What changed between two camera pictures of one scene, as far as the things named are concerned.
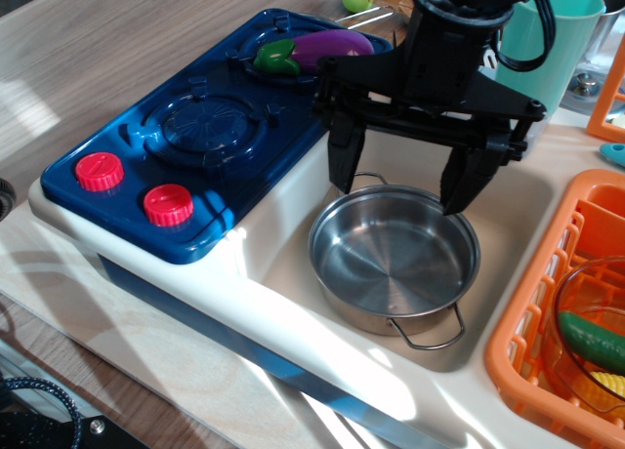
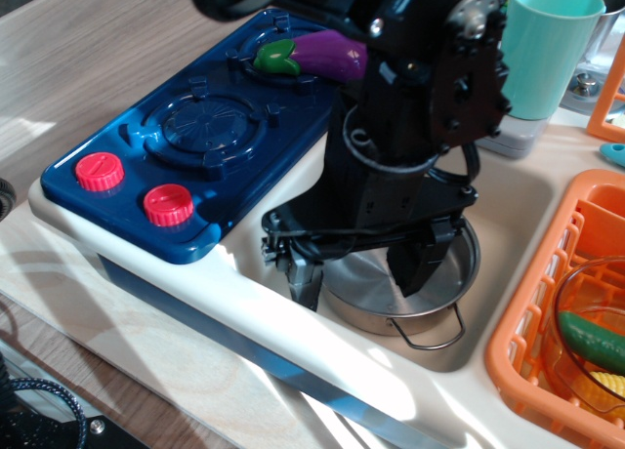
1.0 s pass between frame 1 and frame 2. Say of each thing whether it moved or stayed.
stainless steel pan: stayed
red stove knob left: stayed
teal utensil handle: stayed
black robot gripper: moved
